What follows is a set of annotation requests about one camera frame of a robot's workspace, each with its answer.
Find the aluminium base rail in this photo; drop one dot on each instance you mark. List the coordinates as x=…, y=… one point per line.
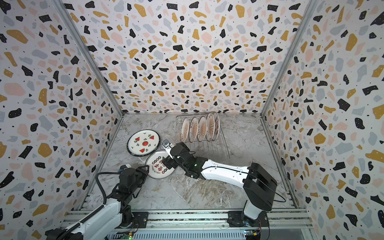
x=225, y=224

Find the aluminium corner post left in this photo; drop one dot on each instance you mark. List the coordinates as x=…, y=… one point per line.
x=65, y=16

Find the patterned plate rack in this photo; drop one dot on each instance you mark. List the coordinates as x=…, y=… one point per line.
x=217, y=126

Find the orange sunburst plate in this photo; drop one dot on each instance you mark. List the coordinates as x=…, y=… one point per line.
x=185, y=130

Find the wire dish rack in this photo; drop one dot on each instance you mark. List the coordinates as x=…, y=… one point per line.
x=215, y=150

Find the watermelon pattern plate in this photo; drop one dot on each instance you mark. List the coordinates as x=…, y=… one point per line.
x=143, y=143

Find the white plate red rim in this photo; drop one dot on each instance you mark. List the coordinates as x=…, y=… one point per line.
x=193, y=132

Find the white plate red characters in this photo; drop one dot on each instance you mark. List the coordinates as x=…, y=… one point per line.
x=157, y=170

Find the sunburst plate in rack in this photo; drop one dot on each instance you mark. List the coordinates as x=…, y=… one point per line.
x=202, y=128

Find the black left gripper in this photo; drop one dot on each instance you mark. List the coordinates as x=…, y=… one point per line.
x=142, y=173

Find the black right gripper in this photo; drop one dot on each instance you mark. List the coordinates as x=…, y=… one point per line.
x=171, y=159

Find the patterned plate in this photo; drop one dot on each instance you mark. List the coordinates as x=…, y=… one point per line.
x=210, y=126

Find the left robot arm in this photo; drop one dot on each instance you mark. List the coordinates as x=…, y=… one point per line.
x=114, y=212

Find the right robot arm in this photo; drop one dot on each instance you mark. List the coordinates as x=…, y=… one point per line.
x=259, y=186

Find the aluminium corner post right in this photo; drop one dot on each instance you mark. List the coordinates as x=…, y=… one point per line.
x=290, y=54

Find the aluminium corner post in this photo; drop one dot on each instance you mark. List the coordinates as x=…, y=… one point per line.
x=290, y=54
x=65, y=16

